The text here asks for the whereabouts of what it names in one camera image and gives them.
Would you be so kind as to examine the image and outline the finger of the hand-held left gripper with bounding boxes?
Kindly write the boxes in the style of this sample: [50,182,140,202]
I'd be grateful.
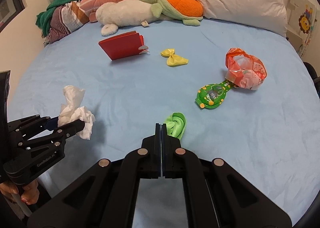
[17,119,85,152]
[7,115,60,133]

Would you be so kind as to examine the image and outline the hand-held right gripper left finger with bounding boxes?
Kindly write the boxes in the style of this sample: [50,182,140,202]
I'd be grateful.
[25,123,163,228]

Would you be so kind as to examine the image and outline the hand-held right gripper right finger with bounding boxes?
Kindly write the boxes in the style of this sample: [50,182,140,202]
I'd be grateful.
[162,123,294,228]

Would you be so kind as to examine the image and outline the green cloth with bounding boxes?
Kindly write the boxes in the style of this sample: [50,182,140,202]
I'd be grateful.
[163,112,187,140]

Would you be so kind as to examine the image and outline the white tissue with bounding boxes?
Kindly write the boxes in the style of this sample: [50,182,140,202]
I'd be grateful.
[57,85,96,140]

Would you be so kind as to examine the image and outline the person's left hand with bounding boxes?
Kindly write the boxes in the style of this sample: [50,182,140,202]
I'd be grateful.
[0,179,39,206]

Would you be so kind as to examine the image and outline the green toy package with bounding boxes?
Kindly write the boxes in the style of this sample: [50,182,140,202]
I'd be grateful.
[195,80,234,109]

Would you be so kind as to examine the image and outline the yellow bow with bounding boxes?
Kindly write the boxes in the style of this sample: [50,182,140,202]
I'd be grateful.
[160,48,189,67]

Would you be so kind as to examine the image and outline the red envelope pack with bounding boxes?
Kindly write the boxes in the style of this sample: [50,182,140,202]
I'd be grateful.
[98,31,150,61]

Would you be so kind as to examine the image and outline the red snack wrapper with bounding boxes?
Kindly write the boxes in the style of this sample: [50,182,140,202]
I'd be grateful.
[224,47,268,91]

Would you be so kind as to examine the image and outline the striped quilt bundle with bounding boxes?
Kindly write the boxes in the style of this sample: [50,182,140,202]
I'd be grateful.
[44,1,98,44]

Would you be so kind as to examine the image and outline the white plush toy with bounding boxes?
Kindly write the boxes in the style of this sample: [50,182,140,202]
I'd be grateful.
[96,0,173,37]

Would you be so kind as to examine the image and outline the green turtle plush toy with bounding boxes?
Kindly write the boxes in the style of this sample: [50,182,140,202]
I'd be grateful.
[137,0,204,27]

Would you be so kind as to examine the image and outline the lion print board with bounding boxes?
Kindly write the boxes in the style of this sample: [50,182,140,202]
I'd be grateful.
[286,0,316,57]

